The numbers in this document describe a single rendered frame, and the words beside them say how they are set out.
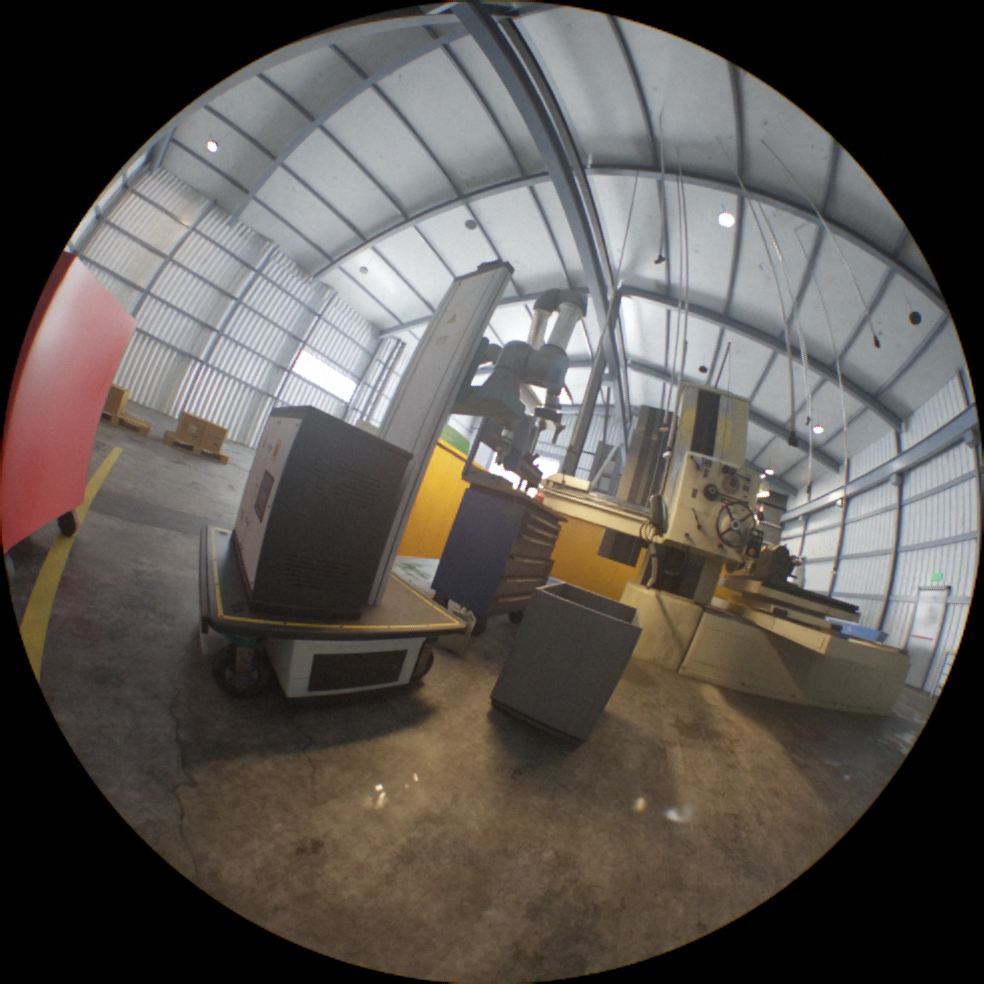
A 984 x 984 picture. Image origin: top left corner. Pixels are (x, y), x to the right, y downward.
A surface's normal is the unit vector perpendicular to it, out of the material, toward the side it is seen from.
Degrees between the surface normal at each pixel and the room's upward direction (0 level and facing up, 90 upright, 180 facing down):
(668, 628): 90
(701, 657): 90
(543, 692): 90
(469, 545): 90
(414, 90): 169
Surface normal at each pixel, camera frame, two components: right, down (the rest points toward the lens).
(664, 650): -0.42, -0.22
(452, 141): -0.17, 0.97
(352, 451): 0.75, 0.22
